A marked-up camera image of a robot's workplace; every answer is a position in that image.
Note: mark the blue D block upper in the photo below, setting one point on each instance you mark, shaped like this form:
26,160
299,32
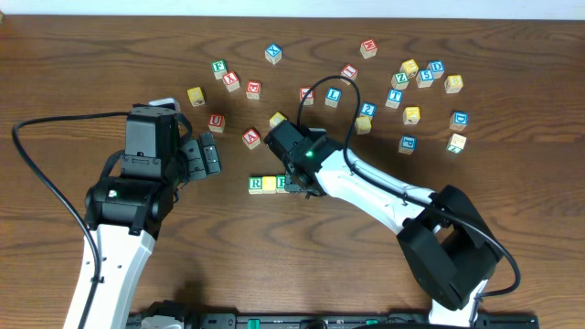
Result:
436,67

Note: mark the red e block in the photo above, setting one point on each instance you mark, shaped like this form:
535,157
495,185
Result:
368,48
253,90

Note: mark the blue 5 block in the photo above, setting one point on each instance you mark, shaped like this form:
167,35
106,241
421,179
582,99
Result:
424,78

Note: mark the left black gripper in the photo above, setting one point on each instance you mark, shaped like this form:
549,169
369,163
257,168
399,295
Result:
204,153

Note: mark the yellow block below 2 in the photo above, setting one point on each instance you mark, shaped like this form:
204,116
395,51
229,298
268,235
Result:
363,125

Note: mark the green R block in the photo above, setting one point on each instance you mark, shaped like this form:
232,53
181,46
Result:
255,185

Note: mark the red A block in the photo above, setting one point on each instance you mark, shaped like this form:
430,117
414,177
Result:
251,138

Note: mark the red X block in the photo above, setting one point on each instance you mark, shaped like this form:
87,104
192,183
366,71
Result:
231,81

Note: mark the white green Z block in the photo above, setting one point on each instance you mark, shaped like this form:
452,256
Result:
456,143

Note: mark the blue block lower right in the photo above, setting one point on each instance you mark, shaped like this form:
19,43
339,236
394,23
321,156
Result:
407,144

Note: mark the red I block centre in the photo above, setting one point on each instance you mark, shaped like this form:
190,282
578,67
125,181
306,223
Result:
306,96

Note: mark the blue 2 block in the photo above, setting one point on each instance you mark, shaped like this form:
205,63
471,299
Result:
368,110

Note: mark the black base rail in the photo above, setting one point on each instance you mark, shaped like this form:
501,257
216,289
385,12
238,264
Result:
233,321

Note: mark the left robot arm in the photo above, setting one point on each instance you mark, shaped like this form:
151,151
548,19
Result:
137,188

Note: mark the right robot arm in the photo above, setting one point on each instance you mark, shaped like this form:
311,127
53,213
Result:
450,251

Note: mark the red E block top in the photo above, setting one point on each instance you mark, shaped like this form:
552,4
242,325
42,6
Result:
368,48

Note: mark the blue L block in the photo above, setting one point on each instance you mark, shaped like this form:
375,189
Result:
333,97

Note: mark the yellow 8 block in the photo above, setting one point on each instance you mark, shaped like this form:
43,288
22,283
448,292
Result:
453,84

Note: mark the red E block left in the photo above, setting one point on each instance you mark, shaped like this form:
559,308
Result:
253,90

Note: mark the blue X block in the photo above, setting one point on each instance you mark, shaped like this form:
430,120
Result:
273,53

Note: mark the green F block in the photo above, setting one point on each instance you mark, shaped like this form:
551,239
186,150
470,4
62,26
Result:
219,68

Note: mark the red I block upper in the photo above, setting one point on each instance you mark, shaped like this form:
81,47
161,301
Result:
349,71

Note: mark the blue D block right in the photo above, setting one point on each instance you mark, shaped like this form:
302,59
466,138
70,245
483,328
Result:
459,121

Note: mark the blue T block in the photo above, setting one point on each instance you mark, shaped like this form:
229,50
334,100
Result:
394,98

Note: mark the red i block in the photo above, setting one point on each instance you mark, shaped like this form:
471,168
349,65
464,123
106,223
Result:
349,71
306,96

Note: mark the green B block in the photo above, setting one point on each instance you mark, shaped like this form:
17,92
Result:
281,183

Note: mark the red U block left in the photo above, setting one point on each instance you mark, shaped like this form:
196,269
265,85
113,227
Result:
216,123

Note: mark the blue d block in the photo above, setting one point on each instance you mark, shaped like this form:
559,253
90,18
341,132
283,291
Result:
459,121
436,67

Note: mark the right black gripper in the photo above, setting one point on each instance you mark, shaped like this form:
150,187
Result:
298,181

